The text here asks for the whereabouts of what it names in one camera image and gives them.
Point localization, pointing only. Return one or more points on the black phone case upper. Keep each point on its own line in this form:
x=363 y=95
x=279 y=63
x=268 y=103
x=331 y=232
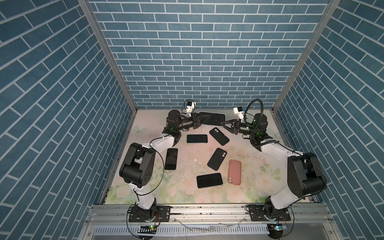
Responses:
x=219 y=136

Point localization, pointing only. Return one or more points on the left controller board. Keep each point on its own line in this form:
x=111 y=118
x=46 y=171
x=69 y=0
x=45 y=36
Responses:
x=151 y=229

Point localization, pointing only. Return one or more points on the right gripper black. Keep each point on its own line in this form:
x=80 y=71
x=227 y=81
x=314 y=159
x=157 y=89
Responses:
x=236 y=127

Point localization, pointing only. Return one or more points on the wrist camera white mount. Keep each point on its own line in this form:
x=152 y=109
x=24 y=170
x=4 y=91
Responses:
x=189 y=106
x=239 y=112

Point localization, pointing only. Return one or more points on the controller board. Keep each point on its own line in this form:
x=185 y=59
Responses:
x=151 y=229
x=275 y=231

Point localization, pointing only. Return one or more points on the black phone left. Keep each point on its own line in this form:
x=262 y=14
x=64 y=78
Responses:
x=171 y=159

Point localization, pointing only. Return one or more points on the black phone case middle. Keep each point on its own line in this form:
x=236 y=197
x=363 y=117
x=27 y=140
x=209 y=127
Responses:
x=216 y=159

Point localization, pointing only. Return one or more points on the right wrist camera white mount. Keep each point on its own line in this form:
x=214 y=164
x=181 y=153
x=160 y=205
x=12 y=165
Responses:
x=239 y=112

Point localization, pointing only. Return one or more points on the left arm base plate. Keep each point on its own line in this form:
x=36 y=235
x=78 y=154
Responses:
x=138 y=215

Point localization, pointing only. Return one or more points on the black phone case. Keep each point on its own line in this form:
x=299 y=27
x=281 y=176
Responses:
x=219 y=136
x=216 y=159

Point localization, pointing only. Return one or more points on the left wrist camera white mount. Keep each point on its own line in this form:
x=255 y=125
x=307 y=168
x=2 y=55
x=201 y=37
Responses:
x=189 y=106

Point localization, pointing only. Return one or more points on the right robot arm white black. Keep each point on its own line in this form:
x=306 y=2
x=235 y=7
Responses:
x=304 y=174

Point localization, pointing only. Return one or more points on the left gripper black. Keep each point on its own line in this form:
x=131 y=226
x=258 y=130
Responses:
x=193 y=120

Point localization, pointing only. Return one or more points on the black phone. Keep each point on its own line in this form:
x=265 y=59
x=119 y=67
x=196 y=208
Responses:
x=171 y=159
x=210 y=180
x=194 y=139

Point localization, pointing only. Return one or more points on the right controller board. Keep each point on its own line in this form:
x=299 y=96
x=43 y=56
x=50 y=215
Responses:
x=275 y=231

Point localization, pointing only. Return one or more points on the pink phone case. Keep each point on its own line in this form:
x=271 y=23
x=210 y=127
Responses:
x=234 y=172

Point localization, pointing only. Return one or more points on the blue phone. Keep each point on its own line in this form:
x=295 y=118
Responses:
x=214 y=119

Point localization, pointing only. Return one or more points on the black phone upper centre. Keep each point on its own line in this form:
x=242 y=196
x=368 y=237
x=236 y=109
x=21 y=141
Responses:
x=194 y=139

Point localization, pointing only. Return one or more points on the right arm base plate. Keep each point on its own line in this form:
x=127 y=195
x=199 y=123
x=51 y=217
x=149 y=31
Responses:
x=265 y=212

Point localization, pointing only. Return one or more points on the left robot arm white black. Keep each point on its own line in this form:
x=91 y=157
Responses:
x=138 y=164

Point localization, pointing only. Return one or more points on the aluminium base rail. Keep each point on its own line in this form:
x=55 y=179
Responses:
x=309 y=221

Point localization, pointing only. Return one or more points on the black phone lower centre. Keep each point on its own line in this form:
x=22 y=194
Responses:
x=210 y=180

